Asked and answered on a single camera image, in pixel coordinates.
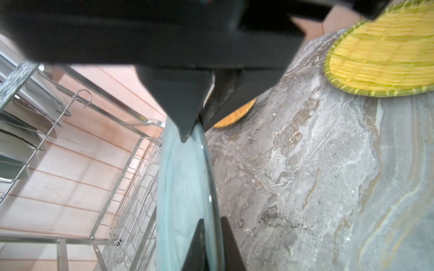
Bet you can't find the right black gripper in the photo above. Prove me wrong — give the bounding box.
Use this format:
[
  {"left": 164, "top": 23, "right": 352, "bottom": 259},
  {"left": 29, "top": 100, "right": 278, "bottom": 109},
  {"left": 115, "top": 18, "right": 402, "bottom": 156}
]
[{"left": 0, "top": 0, "right": 394, "bottom": 143}]

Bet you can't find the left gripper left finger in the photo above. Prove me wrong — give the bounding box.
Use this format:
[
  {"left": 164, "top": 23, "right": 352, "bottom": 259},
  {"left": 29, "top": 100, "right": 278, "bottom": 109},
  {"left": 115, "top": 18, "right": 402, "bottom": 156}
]
[{"left": 182, "top": 219, "right": 209, "bottom": 271}]

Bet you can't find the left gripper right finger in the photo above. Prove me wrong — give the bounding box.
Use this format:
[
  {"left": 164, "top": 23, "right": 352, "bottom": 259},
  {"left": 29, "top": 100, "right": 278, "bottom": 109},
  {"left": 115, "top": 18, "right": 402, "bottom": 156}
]
[{"left": 220, "top": 217, "right": 247, "bottom": 271}]

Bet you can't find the orange woven plate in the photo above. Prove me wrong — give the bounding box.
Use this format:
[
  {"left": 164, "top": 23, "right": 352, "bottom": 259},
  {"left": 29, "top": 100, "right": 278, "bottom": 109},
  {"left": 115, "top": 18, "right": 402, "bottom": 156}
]
[{"left": 214, "top": 98, "right": 258, "bottom": 128}]

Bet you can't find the grey green plain plate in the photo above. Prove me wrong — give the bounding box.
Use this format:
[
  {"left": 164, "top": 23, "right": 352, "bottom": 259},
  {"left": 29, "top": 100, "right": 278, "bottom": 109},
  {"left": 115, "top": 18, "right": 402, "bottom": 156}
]
[{"left": 156, "top": 118, "right": 225, "bottom": 271}]

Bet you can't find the stainless steel dish rack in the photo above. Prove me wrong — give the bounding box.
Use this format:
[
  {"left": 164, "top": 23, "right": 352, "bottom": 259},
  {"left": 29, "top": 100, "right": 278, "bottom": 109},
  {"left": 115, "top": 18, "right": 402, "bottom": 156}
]
[{"left": 0, "top": 50, "right": 167, "bottom": 271}]

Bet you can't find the yellow woven plate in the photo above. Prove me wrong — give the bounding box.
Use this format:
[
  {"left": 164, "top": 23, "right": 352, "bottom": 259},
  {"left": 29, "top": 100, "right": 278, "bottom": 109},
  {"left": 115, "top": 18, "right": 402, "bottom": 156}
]
[{"left": 324, "top": 1, "right": 434, "bottom": 97}]

